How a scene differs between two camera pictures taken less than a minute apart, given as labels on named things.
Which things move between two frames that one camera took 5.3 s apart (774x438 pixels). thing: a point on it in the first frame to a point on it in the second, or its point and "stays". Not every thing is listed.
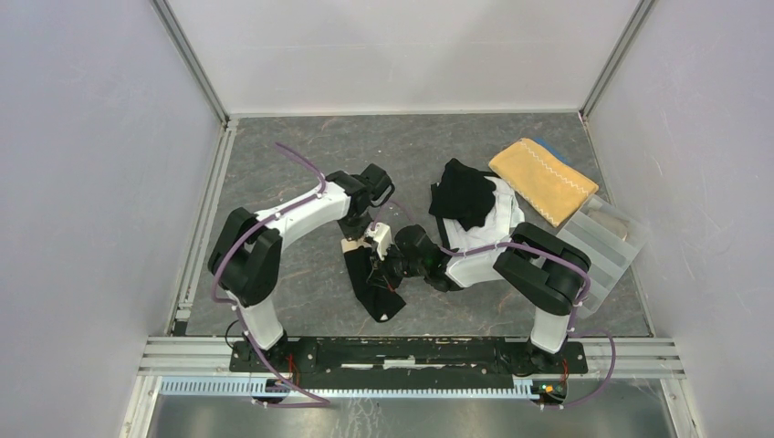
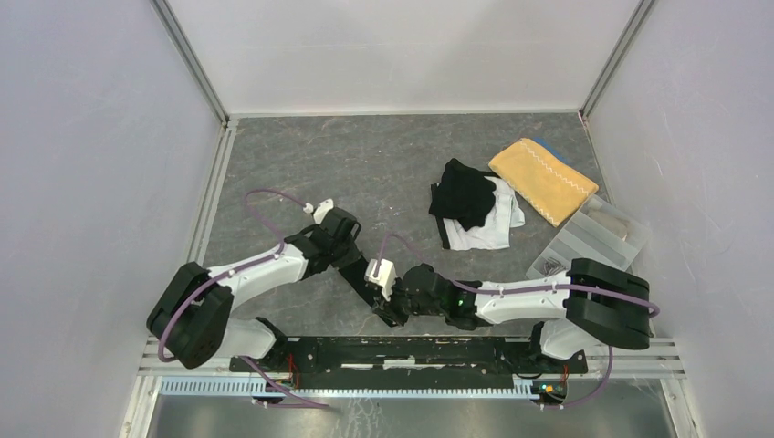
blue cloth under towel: (544, 143) stays
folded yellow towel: (553, 187) stays
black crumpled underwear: (464, 192) stays
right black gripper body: (407, 268) to (409, 307)
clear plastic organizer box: (611, 241) stays
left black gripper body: (357, 219) to (344, 252)
